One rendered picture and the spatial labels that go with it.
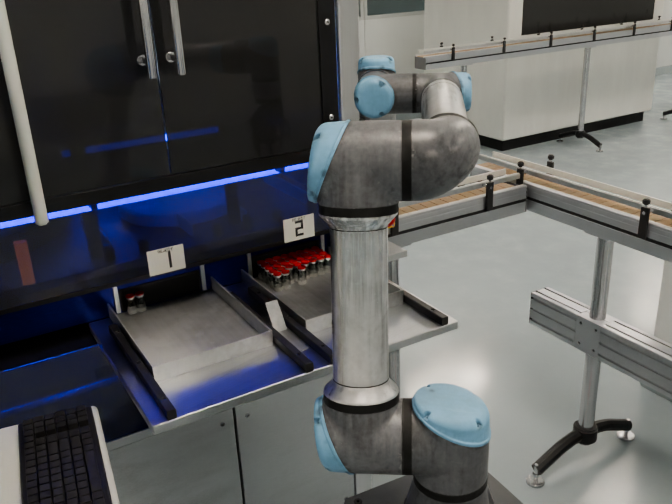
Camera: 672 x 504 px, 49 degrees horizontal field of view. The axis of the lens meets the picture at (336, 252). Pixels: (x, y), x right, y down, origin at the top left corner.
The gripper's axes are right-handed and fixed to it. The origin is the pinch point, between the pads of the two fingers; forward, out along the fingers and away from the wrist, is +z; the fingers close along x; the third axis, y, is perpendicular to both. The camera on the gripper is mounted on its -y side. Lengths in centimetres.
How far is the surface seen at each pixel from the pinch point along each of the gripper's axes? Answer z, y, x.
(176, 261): 8.5, 27.4, 38.8
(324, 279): 21.5, 23.7, 2.7
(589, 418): 91, 10, -87
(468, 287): 110, 140, -146
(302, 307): 21.5, 13.1, 14.7
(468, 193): 17, 44, -61
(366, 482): 94, 27, -10
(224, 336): 21.4, 10.6, 35.4
